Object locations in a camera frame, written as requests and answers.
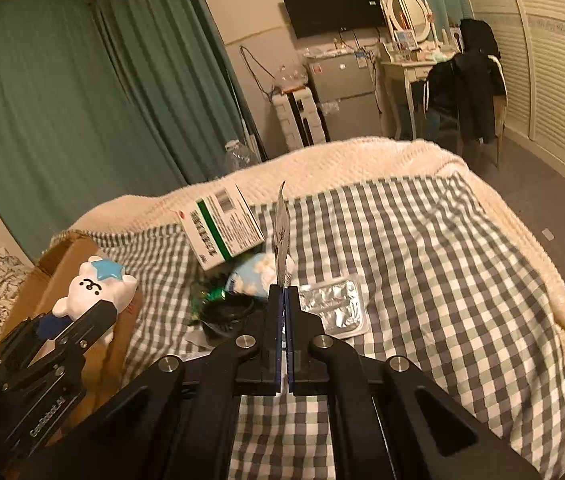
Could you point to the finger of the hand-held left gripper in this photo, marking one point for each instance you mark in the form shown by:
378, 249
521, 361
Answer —
17, 347
90, 322

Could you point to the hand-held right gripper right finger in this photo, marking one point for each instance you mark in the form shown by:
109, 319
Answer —
292, 340

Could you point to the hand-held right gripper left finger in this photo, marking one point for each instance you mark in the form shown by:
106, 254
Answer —
276, 340

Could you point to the white bear figurine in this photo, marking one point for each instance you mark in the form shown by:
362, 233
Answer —
107, 290

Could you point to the brown cardboard box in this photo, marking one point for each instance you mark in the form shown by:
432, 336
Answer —
125, 345

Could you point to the light blue tissue pack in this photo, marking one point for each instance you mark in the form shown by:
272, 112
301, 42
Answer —
252, 275

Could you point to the green snack packet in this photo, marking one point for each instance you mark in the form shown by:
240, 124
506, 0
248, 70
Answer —
210, 297

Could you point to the white printed sachet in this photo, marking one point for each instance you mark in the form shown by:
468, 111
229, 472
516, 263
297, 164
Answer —
281, 235

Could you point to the black plastic cup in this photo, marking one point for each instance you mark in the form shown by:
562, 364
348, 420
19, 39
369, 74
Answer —
227, 315

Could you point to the silver blister pack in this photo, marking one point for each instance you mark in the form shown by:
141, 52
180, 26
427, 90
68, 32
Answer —
335, 305

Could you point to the white paper slip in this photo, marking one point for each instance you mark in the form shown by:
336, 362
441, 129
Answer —
197, 337

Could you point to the green and white medicine box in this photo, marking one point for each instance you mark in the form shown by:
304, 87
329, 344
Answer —
222, 225

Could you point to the checkered bed sheet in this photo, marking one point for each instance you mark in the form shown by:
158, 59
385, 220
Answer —
437, 285

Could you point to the clear water jug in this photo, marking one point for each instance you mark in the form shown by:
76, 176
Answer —
242, 157

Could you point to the cream fleece blanket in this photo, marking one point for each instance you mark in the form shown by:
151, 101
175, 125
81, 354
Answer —
387, 155

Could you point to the white suitcase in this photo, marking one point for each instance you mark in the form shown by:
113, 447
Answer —
302, 120

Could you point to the silver mini fridge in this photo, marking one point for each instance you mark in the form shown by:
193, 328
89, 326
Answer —
345, 95

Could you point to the clear plastic bag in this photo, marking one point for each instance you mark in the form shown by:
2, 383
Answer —
290, 77

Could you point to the paper scrap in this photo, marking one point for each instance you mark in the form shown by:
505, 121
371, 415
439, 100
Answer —
548, 233

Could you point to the white dressing table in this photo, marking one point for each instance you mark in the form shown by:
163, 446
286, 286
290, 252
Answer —
402, 70

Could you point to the chair with black jacket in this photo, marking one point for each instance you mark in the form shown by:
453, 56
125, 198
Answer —
467, 95

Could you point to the cream chair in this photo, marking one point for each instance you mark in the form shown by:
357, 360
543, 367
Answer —
499, 110

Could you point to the white oval mirror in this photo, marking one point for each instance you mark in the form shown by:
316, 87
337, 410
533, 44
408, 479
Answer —
410, 7

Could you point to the black hooded coat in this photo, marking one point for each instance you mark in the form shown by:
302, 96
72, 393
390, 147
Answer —
479, 37

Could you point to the white louvred wardrobe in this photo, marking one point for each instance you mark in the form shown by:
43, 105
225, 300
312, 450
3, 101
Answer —
552, 85

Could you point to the small photo frame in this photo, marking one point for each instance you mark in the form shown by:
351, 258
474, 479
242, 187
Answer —
405, 37

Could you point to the black wall television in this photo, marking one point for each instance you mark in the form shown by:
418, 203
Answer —
332, 7

